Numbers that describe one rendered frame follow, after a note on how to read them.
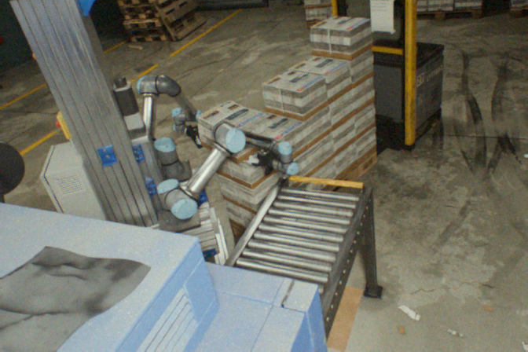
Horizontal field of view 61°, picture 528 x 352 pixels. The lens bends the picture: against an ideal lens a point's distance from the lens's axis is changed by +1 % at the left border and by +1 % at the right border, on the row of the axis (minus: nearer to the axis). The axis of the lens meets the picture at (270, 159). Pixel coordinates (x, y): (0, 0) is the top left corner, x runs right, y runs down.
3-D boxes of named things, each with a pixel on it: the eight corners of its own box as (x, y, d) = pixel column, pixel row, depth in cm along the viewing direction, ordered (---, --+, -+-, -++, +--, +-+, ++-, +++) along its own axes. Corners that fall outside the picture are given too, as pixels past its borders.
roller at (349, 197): (283, 191, 262) (281, 184, 260) (363, 200, 243) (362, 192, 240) (280, 196, 258) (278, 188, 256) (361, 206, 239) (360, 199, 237)
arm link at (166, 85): (174, 70, 280) (204, 111, 322) (159, 71, 283) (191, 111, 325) (170, 86, 275) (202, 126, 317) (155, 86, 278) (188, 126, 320)
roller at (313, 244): (256, 235, 233) (254, 228, 230) (344, 250, 214) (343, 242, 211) (252, 241, 229) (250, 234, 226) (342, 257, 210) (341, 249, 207)
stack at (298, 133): (232, 237, 349) (207, 146, 306) (324, 165, 414) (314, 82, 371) (267, 257, 324) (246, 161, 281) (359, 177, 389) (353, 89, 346)
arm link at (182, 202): (176, 212, 236) (237, 130, 239) (188, 225, 225) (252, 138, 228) (159, 203, 228) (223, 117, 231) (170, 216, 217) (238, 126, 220)
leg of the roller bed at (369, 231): (369, 287, 287) (364, 203, 252) (379, 289, 285) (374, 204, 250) (367, 294, 283) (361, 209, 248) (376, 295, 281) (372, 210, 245)
